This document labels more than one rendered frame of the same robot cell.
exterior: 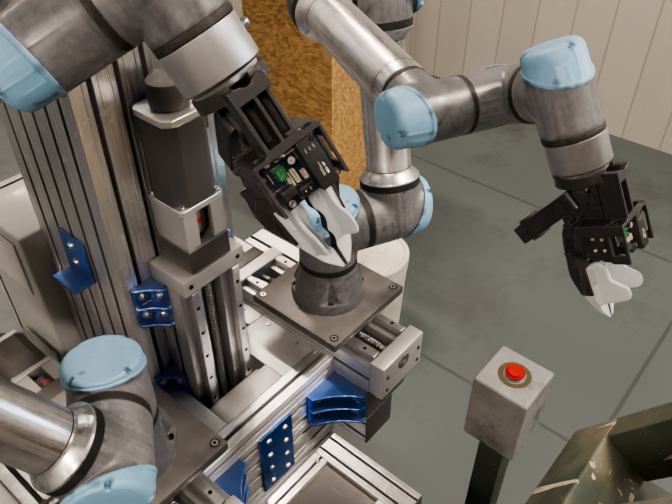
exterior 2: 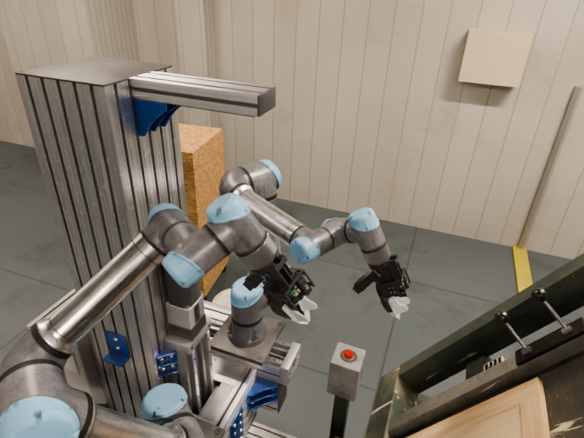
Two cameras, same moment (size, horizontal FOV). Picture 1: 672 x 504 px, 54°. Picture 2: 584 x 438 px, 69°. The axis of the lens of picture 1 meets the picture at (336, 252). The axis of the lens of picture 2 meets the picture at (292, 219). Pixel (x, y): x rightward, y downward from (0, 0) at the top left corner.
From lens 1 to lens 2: 0.43 m
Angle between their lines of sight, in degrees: 19
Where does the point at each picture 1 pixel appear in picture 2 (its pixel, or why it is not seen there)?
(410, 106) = (308, 245)
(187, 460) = not seen: outside the picture
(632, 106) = (348, 195)
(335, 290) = (255, 332)
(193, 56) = (258, 255)
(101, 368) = (168, 402)
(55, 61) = (206, 267)
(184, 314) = (186, 363)
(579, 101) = (376, 234)
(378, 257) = not seen: hidden behind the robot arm
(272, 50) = not seen: hidden behind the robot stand
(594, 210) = (388, 275)
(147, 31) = (239, 248)
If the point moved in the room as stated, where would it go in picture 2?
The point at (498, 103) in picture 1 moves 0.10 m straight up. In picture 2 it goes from (341, 236) to (343, 206)
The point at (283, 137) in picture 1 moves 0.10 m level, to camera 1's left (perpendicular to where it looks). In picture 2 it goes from (291, 278) to (243, 288)
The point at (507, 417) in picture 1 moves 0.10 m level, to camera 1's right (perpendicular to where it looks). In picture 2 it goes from (349, 378) to (372, 372)
